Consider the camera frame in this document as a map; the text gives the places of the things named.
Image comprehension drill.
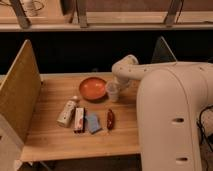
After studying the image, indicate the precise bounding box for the wooden shelf with posts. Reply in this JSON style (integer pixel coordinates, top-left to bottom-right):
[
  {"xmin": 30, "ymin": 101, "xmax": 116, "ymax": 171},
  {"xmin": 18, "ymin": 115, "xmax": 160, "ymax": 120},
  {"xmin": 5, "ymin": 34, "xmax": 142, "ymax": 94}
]
[{"xmin": 0, "ymin": 0, "xmax": 213, "ymax": 32}]

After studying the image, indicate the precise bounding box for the white bottle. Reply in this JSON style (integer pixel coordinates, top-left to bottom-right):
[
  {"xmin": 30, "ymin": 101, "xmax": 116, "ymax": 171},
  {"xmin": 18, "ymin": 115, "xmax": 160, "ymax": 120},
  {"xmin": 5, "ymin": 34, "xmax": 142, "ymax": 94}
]
[{"xmin": 57, "ymin": 96, "xmax": 79, "ymax": 127}]

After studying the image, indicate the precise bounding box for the white container on shelf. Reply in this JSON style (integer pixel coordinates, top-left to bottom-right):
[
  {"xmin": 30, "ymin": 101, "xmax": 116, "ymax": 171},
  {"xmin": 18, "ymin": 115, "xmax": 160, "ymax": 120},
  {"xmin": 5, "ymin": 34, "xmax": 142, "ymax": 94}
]
[{"xmin": 23, "ymin": 0, "xmax": 38, "ymax": 17}]

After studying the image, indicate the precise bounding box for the grey right side panel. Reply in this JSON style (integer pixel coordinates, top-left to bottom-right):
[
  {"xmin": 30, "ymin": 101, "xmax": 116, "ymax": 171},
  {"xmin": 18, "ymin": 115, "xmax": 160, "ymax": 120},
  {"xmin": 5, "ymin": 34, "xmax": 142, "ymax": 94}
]
[{"xmin": 151, "ymin": 36, "xmax": 177, "ymax": 63}]

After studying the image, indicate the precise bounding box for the red white small box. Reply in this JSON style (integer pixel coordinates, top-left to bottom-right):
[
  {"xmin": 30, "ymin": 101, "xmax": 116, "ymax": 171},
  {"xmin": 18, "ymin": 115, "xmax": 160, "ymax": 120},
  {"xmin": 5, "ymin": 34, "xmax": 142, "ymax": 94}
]
[{"xmin": 74, "ymin": 107, "xmax": 85, "ymax": 133}]

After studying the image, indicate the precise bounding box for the translucent ceramic cup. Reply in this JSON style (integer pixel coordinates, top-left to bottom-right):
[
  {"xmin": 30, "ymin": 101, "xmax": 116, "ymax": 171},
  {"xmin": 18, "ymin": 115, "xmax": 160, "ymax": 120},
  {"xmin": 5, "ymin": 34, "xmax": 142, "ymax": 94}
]
[{"xmin": 105, "ymin": 81, "xmax": 120, "ymax": 102}]

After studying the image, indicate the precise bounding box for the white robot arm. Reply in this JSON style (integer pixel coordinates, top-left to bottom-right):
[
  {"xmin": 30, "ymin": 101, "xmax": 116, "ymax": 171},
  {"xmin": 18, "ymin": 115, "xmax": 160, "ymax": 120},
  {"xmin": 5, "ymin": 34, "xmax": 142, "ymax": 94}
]
[{"xmin": 112, "ymin": 55, "xmax": 213, "ymax": 171}]

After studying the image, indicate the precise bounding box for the wooden side panel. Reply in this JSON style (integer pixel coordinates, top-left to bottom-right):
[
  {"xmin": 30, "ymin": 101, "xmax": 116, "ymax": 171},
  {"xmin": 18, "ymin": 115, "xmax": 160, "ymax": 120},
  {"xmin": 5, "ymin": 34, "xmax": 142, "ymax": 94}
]
[{"xmin": 0, "ymin": 39, "xmax": 43, "ymax": 171}]

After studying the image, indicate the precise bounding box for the orange ceramic bowl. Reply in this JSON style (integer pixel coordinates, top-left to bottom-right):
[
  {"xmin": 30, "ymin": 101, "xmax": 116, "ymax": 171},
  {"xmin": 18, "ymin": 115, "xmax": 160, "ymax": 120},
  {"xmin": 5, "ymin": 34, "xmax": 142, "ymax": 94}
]
[{"xmin": 79, "ymin": 77, "xmax": 106, "ymax": 101}]

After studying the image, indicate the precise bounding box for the blue sponge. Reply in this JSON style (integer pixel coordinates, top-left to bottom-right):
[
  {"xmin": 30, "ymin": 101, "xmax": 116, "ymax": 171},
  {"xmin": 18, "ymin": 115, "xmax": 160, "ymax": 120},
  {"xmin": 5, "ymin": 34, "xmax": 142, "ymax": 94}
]
[{"xmin": 86, "ymin": 114, "xmax": 101, "ymax": 134}]

